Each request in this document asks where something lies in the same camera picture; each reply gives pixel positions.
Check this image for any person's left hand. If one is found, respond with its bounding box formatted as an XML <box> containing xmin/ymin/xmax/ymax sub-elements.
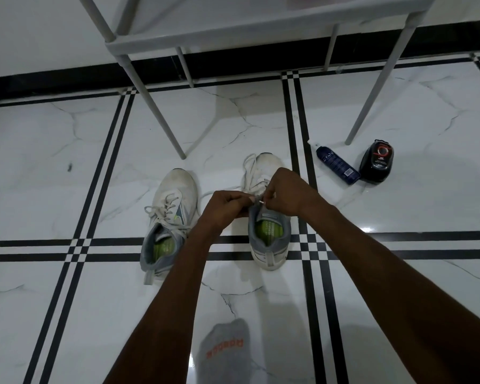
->
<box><xmin>190</xmin><ymin>189</ymin><xmax>258</xmax><ymax>243</ymax></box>

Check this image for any person's right hand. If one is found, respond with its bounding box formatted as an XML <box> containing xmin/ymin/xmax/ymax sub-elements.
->
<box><xmin>261</xmin><ymin>166</ymin><xmax>337</xmax><ymax>223</ymax></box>

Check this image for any white shoelace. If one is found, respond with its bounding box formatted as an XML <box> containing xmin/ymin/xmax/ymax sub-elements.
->
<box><xmin>143</xmin><ymin>193</ymin><xmax>197</xmax><ymax>241</ymax></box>
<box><xmin>199</xmin><ymin>153</ymin><xmax>275</xmax><ymax>206</ymax></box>

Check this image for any white sneaker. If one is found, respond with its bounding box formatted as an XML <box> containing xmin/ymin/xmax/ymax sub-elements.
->
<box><xmin>139</xmin><ymin>167</ymin><xmax>199</xmax><ymax>286</ymax></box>
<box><xmin>242</xmin><ymin>151</ymin><xmax>293</xmax><ymax>271</ymax></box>

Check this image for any person's right forearm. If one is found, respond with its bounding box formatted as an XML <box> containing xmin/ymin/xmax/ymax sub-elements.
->
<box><xmin>316</xmin><ymin>205</ymin><xmax>480</xmax><ymax>384</ymax></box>

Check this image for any person's left forearm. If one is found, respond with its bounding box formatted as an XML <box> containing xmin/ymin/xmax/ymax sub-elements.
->
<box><xmin>103</xmin><ymin>227</ymin><xmax>221</xmax><ymax>384</ymax></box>

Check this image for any black shoe polish container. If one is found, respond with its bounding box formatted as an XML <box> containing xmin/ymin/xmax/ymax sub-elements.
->
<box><xmin>358</xmin><ymin>139</ymin><xmax>396</xmax><ymax>185</ymax></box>

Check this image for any grey metal shelf rack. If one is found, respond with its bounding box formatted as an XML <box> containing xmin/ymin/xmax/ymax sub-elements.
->
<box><xmin>76</xmin><ymin>0</ymin><xmax>439</xmax><ymax>161</ymax></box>

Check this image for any dark blue spray bottle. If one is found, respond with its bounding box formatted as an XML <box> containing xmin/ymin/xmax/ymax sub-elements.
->
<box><xmin>308</xmin><ymin>140</ymin><xmax>362</xmax><ymax>186</ymax></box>

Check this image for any white sock with orange print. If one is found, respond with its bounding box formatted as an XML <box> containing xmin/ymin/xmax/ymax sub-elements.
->
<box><xmin>196</xmin><ymin>318</ymin><xmax>253</xmax><ymax>384</ymax></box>

